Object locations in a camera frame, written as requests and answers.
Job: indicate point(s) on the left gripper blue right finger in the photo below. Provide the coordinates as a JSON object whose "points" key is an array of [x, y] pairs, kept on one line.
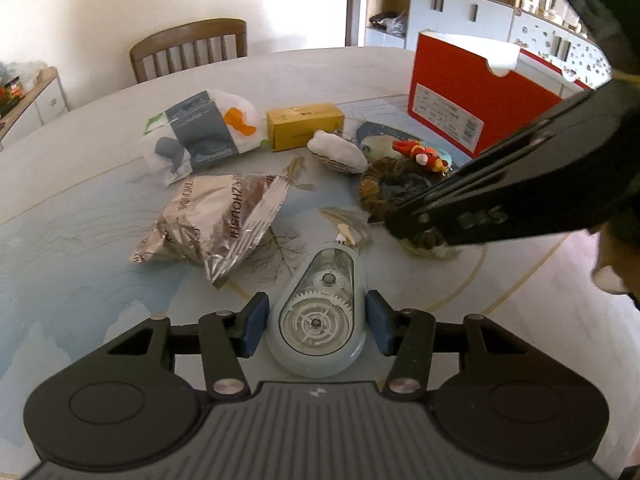
{"points": [[381, 319]]}

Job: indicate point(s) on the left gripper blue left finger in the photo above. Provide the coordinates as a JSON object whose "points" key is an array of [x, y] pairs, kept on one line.
{"points": [[250, 324]]}

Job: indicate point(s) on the light blue correction tape dispenser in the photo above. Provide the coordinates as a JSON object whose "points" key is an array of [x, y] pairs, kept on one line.
{"points": [[317, 328]]}

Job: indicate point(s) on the silver foil snack bag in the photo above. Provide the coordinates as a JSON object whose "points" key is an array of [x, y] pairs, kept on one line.
{"points": [[214, 221]]}

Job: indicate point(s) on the white cloth pouch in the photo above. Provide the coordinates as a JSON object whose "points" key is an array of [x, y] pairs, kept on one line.
{"points": [[337, 153]]}

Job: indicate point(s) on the yellow cardboard box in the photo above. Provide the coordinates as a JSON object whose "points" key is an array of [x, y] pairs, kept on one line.
{"points": [[292, 127]]}

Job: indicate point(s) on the white plastic package grey label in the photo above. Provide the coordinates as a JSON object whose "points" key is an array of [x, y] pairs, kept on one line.
{"points": [[199, 132]]}

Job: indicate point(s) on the red orange plush keychain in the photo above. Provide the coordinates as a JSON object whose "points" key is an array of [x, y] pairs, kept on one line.
{"points": [[422, 155]]}

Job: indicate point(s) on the right hand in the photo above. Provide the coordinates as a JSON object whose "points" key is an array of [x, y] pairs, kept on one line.
{"points": [[617, 268]]}

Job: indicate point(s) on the red shoe box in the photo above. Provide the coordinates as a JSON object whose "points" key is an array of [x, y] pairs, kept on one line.
{"points": [[474, 92]]}

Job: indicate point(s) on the teal oval soap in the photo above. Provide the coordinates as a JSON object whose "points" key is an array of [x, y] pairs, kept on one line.
{"points": [[447, 160]]}

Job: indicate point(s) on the wooden dining chair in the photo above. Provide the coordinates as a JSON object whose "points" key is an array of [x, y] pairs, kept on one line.
{"points": [[189, 45]]}

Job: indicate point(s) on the white sideboard wooden top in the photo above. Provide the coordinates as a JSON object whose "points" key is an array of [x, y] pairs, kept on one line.
{"points": [[45, 103]]}

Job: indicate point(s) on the white wall cabinet unit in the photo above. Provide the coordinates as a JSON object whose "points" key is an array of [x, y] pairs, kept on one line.
{"points": [[549, 29]]}

